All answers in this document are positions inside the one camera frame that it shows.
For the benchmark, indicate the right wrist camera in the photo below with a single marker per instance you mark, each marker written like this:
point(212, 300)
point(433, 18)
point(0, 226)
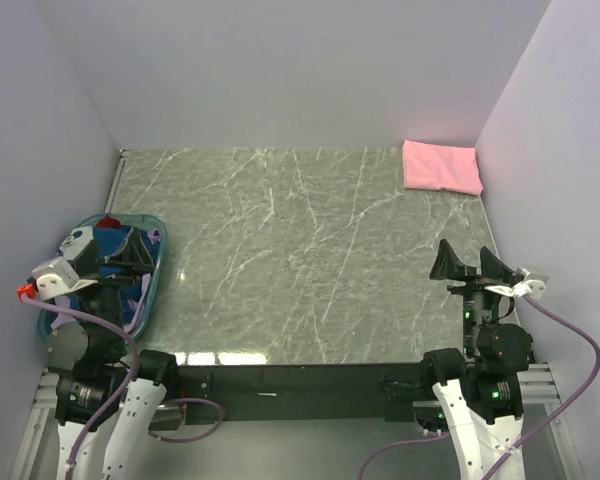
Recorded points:
point(532, 285)

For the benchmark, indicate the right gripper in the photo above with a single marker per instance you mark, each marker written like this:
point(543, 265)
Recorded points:
point(491, 267)

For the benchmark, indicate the black base beam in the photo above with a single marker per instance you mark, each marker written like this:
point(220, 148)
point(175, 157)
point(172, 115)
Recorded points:
point(390, 391)

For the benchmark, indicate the lavender t shirt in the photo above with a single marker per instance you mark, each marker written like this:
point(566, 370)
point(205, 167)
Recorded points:
point(136, 300)

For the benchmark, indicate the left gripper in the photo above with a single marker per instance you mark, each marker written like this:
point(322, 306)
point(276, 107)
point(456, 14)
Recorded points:
point(133, 253)

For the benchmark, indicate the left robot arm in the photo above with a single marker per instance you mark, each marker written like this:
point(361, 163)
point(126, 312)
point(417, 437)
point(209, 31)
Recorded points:
point(107, 392)

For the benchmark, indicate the red t shirt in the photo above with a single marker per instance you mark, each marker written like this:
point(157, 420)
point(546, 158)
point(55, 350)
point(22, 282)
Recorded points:
point(108, 222)

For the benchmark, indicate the blue t shirt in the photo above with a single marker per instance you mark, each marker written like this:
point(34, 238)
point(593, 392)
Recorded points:
point(105, 269)

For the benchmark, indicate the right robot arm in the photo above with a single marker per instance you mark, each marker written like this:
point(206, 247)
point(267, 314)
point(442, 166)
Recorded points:
point(477, 385)

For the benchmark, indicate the teal laundry basket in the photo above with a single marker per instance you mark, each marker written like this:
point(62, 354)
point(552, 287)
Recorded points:
point(157, 233)

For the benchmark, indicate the right aluminium rail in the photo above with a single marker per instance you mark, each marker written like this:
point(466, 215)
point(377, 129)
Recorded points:
point(538, 388)

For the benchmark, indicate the folded pink t shirt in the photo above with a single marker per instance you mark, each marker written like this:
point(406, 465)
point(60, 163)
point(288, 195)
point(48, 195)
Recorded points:
point(440, 168)

